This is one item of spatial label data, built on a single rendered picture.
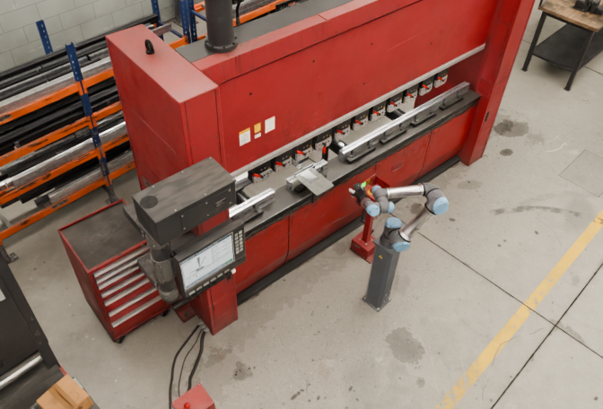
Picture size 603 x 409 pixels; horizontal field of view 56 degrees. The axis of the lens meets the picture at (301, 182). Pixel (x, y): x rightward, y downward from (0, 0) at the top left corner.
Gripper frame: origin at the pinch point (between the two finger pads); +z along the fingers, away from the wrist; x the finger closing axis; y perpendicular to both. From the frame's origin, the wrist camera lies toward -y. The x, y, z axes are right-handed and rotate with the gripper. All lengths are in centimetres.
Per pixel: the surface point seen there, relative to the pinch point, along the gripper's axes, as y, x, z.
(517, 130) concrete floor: 128, 254, 184
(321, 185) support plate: 12.3, -14.0, 39.9
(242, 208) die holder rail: 3, -77, 36
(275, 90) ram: -82, -30, 15
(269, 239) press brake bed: 42, -66, 42
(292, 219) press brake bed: 36, -43, 47
